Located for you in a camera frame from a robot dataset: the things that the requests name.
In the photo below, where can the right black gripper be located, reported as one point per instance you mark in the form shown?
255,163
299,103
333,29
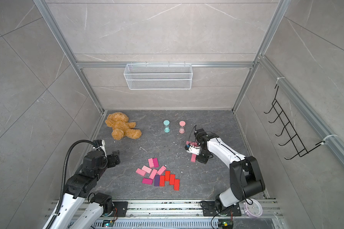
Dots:
204,160

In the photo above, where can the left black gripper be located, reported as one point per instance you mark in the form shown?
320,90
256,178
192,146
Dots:
113,162

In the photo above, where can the light pink block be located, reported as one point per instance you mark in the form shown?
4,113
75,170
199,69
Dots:
147,169
193,158
151,163

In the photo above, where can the red block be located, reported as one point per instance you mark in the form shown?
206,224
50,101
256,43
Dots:
162,181
167,175
172,179

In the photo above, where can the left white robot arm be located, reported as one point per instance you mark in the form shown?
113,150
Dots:
78,189

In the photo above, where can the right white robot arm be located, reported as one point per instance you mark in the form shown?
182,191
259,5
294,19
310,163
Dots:
245,177

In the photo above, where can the pink sand timer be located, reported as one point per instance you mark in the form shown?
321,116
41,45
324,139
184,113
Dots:
182,127

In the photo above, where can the teal sand timer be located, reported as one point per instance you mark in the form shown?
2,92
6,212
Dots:
166,124

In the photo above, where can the brown teddy bear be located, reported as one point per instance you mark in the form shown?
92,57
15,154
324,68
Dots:
121,127

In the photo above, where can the pink block far left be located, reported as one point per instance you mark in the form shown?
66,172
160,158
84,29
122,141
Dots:
140,172

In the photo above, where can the pink block right tilted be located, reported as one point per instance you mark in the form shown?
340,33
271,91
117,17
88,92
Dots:
161,170

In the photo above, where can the light pink block tilted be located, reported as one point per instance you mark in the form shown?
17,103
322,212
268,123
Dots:
147,169

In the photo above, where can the magenta block upper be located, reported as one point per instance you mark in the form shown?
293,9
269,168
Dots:
155,162

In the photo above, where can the magenta block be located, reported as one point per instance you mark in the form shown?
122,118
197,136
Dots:
155,162
147,181

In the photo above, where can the magenta block lower left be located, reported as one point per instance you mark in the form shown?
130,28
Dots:
147,181

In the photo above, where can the pink block centre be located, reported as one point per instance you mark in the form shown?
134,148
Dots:
153,174

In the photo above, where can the purple block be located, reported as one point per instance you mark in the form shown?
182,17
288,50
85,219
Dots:
157,181

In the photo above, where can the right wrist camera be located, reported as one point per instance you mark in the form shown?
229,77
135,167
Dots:
193,149

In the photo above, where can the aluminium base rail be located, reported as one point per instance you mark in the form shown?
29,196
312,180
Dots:
184,214

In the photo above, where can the white wire mesh basket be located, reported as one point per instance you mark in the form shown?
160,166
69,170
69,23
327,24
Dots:
159,76

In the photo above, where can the black wire hook rack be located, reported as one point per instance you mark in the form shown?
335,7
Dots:
288,128

